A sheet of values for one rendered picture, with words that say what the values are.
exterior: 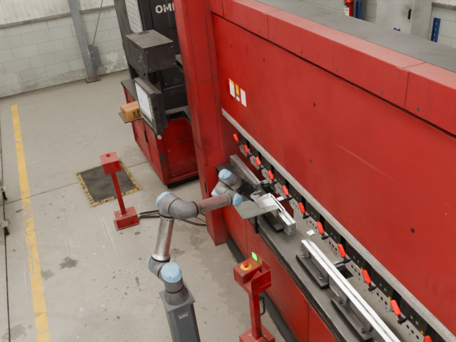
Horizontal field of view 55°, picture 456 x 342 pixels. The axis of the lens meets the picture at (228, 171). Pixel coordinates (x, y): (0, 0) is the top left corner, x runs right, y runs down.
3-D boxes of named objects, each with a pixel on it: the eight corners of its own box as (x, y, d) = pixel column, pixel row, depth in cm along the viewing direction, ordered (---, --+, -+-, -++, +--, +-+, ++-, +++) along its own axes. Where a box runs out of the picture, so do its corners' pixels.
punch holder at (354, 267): (344, 265, 227) (345, 241, 218) (358, 260, 229) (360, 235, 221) (362, 285, 215) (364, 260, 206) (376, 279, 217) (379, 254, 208)
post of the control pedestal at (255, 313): (252, 335, 321) (247, 282, 292) (258, 332, 323) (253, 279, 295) (256, 340, 317) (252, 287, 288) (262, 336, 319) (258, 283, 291)
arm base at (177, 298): (169, 309, 264) (166, 297, 259) (161, 292, 276) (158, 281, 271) (192, 299, 269) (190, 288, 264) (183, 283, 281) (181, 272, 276)
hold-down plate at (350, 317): (330, 302, 245) (330, 298, 244) (339, 298, 247) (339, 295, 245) (364, 344, 221) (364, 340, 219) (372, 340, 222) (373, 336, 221)
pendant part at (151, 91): (141, 117, 396) (132, 78, 377) (153, 112, 400) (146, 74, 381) (157, 135, 360) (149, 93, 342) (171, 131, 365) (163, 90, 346)
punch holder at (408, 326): (396, 323, 195) (400, 296, 186) (412, 316, 197) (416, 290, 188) (421, 349, 182) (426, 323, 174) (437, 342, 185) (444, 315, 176)
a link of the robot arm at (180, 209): (181, 209, 243) (244, 191, 275) (169, 201, 250) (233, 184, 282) (180, 227, 247) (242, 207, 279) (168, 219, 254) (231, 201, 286)
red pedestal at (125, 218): (113, 220, 475) (93, 153, 432) (136, 214, 482) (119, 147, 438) (116, 231, 459) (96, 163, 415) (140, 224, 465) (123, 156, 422)
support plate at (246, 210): (233, 205, 311) (233, 205, 310) (267, 195, 317) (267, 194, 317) (243, 220, 296) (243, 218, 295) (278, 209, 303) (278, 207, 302)
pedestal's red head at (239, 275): (234, 279, 295) (231, 260, 286) (253, 269, 302) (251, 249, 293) (252, 298, 281) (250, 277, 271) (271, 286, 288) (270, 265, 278)
